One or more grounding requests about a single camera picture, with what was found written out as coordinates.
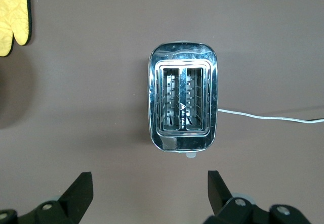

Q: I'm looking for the yellow oven mitt with thumb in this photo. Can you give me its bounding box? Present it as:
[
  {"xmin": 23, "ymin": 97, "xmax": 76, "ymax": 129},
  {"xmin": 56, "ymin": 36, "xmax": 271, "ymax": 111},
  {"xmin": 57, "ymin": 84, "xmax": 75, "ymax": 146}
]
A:
[{"xmin": 0, "ymin": 0, "xmax": 33, "ymax": 58}]

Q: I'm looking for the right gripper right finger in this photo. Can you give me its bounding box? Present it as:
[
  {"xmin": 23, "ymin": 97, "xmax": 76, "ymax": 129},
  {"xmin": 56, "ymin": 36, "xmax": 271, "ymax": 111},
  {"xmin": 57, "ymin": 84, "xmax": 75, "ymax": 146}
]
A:
[{"xmin": 203, "ymin": 170, "xmax": 312, "ymax": 224}]

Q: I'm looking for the chrome and beige toaster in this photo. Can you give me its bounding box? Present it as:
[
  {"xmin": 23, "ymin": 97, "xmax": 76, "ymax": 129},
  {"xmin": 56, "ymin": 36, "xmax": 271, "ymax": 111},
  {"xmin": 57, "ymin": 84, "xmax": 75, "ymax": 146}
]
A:
[{"xmin": 147, "ymin": 41, "xmax": 219, "ymax": 159}]

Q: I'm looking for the white toaster power cable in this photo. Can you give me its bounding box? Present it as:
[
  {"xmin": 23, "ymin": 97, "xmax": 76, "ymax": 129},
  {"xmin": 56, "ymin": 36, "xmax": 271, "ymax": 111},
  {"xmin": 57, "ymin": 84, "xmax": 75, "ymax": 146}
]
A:
[{"xmin": 217, "ymin": 108, "xmax": 324, "ymax": 124}]

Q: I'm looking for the brown table cover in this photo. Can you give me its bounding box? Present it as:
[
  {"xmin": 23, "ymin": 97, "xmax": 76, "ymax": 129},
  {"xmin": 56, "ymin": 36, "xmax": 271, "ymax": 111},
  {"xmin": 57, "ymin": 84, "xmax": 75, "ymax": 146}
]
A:
[{"xmin": 0, "ymin": 0, "xmax": 324, "ymax": 224}]

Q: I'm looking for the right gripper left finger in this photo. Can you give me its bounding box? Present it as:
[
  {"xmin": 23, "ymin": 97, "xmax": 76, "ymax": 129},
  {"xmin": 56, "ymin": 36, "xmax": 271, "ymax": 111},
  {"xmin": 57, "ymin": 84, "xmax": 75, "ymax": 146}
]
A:
[{"xmin": 0, "ymin": 171, "xmax": 94, "ymax": 224}]

